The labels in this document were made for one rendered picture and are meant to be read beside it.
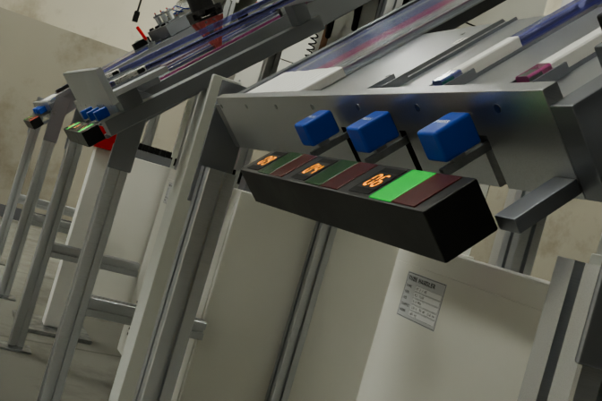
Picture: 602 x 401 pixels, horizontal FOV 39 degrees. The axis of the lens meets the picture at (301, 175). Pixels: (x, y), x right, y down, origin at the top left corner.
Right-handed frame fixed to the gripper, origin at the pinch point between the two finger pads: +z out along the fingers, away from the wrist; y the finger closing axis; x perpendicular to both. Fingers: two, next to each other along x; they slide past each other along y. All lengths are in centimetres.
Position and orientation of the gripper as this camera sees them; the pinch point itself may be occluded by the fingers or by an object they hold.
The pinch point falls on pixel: (217, 44)
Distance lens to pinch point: 213.1
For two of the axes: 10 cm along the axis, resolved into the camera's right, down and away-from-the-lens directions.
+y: -3.8, -0.6, 9.2
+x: -8.5, 4.1, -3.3
